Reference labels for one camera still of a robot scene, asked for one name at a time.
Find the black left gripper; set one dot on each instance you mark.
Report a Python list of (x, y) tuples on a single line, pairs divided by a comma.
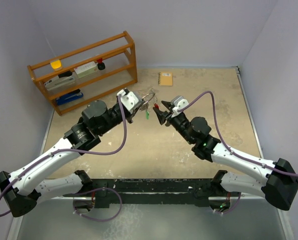
[(129, 121)]

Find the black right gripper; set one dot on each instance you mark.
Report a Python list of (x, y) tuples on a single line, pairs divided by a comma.
[(162, 115)]

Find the large silver keyring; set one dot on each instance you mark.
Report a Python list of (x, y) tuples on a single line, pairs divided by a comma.
[(149, 98)]

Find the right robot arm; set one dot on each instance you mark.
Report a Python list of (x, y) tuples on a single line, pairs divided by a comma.
[(275, 181)]

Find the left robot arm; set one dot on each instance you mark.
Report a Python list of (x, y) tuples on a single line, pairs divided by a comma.
[(22, 190)]

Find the brown spiral notebook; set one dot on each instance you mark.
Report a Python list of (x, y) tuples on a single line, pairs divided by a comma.
[(165, 79)]

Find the black red stamp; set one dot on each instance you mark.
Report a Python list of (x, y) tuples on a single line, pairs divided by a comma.
[(100, 64)]

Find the blue stapler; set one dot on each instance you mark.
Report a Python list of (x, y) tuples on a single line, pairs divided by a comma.
[(69, 97)]

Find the white box on shelf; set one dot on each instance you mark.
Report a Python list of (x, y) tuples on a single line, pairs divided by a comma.
[(86, 69)]

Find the orange wooden shelf rack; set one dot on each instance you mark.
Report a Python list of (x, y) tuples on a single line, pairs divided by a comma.
[(119, 56)]

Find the white black stapler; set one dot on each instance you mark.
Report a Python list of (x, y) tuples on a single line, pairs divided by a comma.
[(64, 79)]

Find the yellow sticky note pad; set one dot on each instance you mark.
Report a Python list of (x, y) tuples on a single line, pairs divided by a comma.
[(56, 64)]

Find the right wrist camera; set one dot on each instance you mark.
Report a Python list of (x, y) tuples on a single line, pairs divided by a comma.
[(178, 103)]

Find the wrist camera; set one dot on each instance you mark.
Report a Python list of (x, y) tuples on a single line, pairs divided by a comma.
[(178, 103), (130, 100)]

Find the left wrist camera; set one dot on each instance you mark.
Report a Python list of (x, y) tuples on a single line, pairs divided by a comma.
[(130, 100)]

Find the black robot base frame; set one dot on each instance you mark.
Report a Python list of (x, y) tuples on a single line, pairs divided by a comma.
[(200, 192)]

